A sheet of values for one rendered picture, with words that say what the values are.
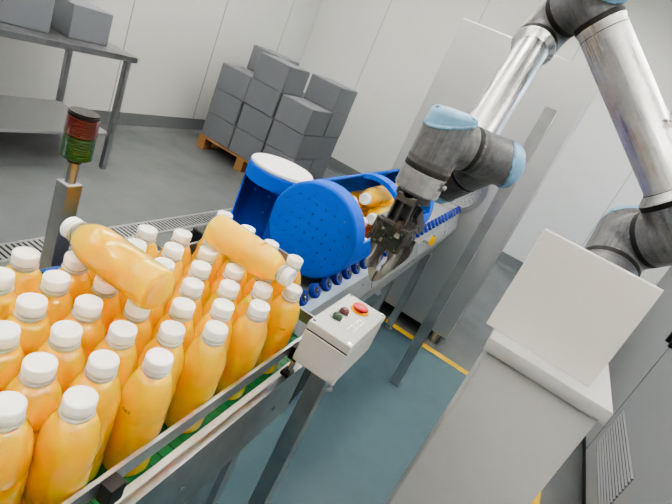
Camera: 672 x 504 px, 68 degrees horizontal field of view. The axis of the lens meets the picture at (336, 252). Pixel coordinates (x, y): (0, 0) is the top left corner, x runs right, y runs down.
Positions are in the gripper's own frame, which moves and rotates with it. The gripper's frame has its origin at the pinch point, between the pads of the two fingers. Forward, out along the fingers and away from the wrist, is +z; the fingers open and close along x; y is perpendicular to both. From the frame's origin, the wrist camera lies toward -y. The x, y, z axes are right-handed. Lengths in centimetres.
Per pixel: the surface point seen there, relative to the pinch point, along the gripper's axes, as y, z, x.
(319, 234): -27.8, 9.7, -25.7
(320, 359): 14.8, 15.5, 0.9
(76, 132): 25, -3, -63
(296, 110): -341, 35, -216
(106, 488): 58, 22, -7
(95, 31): -165, 21, -287
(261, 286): 16.1, 8.4, -16.3
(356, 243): -28.5, 6.6, -14.9
